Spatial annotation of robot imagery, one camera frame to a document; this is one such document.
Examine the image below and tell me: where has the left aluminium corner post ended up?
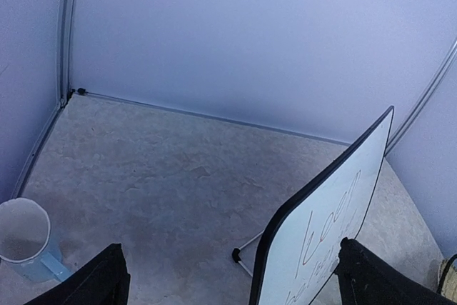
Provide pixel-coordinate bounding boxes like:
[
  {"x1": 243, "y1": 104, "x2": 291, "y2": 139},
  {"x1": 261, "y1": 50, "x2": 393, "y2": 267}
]
[{"x1": 56, "y1": 0, "x2": 76, "y2": 109}]

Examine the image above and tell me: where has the white whiteboard black frame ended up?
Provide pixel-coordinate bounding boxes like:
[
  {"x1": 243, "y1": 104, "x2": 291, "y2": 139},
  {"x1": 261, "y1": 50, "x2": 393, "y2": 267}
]
[{"x1": 249, "y1": 106, "x2": 394, "y2": 304}]

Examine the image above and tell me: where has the woven bamboo tray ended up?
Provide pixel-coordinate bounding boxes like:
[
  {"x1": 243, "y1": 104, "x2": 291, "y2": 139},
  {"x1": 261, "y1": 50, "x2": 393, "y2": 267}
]
[{"x1": 437, "y1": 254, "x2": 457, "y2": 302}]

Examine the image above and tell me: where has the light blue mug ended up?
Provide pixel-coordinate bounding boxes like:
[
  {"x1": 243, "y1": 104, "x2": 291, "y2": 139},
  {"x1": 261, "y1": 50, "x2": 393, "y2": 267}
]
[{"x1": 1, "y1": 197, "x2": 72, "y2": 283}]

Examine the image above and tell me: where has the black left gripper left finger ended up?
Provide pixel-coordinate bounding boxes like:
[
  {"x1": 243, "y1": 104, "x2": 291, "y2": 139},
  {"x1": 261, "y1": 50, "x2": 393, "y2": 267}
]
[{"x1": 26, "y1": 244, "x2": 129, "y2": 305}]

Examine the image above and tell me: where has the black whiteboard stand foot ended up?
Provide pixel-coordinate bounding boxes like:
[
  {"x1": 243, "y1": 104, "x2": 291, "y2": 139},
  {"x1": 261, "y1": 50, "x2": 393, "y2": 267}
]
[{"x1": 231, "y1": 231, "x2": 264, "y2": 278}]

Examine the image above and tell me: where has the aluminium corner post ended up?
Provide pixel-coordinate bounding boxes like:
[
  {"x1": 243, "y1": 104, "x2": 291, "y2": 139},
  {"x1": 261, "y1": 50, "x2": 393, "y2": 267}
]
[
  {"x1": 385, "y1": 39, "x2": 457, "y2": 156},
  {"x1": 56, "y1": 0, "x2": 76, "y2": 109}
]

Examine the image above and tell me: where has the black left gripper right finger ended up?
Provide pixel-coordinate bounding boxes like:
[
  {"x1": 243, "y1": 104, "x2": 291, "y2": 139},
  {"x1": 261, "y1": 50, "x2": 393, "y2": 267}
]
[{"x1": 338, "y1": 238, "x2": 453, "y2": 304}]

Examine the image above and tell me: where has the right aluminium corner post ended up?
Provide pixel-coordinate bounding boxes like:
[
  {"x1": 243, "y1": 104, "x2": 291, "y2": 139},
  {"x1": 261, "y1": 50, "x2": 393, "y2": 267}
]
[{"x1": 385, "y1": 39, "x2": 457, "y2": 156}]

